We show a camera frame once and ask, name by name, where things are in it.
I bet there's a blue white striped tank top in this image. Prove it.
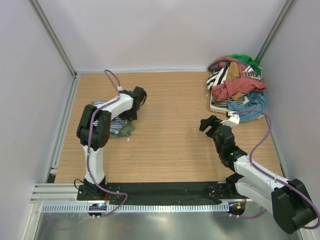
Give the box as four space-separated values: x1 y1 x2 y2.
92 100 129 135

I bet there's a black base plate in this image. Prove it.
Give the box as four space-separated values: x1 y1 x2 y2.
77 181 245 206

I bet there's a teal blue garment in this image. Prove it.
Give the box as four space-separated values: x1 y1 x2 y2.
228 91 268 123

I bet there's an olive green tank top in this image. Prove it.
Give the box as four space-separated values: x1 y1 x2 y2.
109 121 136 138

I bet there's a bright green garment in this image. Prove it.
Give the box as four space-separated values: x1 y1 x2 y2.
229 54 260 68

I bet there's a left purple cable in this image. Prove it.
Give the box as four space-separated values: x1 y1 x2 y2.
86 69 129 218

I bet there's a white plastic tray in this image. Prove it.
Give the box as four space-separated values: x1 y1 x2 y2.
209 91 268 122

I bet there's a purple cable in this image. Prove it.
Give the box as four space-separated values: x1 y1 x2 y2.
86 69 129 218
226 110 320 230

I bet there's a slotted cable duct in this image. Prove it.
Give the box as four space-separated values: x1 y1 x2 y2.
42 202 229 213

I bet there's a black white striped garment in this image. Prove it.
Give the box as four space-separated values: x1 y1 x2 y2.
206 67 245 109

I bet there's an aluminium frame post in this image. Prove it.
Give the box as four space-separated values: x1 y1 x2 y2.
255 0 297 64
29 0 78 77

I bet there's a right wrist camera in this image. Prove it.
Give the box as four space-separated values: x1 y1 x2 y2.
220 111 240 128

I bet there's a right aluminium frame post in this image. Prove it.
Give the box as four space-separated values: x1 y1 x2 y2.
255 0 297 64

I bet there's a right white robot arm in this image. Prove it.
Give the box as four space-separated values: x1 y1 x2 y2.
199 112 320 234

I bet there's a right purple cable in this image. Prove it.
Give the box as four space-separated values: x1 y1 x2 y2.
226 110 320 230

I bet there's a red patterned garment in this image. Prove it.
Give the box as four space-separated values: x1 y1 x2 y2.
207 56 267 102

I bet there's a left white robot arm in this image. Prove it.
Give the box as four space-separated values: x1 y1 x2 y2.
76 86 147 201

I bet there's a left aluminium frame post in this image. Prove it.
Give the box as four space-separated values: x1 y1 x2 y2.
29 0 78 77

